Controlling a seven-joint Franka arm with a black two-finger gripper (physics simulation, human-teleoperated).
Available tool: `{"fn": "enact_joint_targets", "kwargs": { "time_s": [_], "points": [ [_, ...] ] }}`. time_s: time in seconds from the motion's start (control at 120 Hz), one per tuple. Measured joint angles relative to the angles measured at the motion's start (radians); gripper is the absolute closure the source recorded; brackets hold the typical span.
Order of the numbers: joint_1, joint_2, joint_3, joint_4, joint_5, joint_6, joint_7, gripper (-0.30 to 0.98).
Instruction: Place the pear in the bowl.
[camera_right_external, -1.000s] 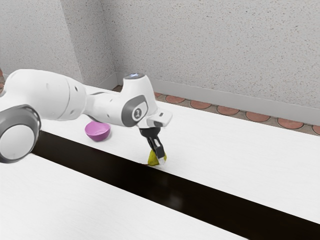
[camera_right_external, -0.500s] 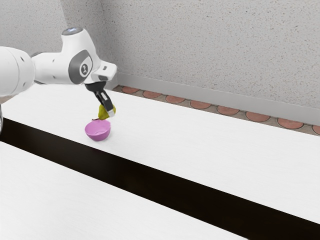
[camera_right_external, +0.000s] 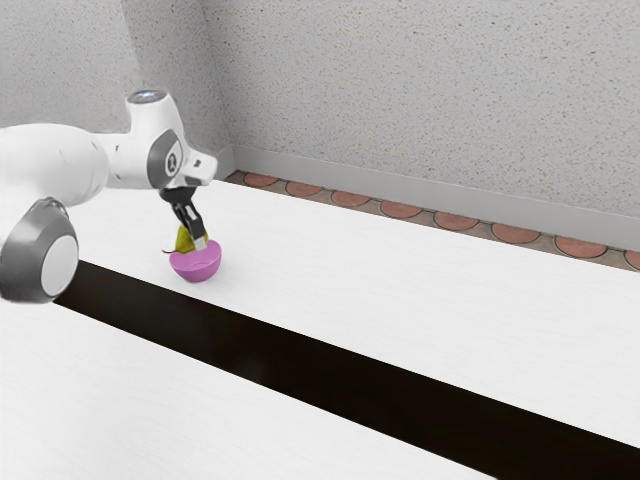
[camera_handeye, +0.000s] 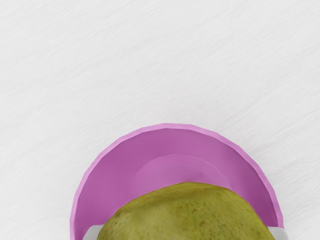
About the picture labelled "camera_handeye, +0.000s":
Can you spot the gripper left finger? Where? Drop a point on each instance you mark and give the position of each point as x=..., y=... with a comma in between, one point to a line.
x=90, y=234

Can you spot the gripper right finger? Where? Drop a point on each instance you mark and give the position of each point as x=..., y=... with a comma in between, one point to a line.
x=279, y=234

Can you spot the green pear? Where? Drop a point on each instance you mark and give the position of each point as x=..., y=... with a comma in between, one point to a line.
x=186, y=215

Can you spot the pink bowl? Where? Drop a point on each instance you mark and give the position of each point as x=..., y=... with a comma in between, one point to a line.
x=160, y=147

